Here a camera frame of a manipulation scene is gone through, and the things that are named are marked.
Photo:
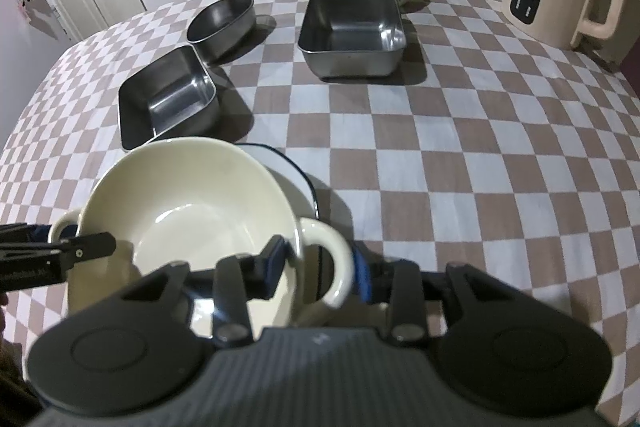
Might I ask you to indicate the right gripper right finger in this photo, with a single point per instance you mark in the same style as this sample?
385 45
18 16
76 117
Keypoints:
393 286

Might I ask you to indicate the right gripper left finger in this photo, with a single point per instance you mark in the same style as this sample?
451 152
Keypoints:
239 279

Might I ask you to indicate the cream two-handled ceramic bowl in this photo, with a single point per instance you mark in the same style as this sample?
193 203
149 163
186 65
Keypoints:
199 200

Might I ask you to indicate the white square plate black rim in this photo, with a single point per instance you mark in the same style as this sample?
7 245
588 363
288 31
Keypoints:
294 183

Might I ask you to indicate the small square steel tray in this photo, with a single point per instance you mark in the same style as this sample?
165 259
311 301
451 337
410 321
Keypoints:
173 96

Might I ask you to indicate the rounded steel bowl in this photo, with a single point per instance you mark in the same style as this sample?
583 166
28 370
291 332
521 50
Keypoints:
220 28

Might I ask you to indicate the large square steel tray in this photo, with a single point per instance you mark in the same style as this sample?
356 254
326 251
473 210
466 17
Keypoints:
352 38

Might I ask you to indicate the checkered tablecloth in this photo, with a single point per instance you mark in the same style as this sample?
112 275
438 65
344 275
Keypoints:
485 147

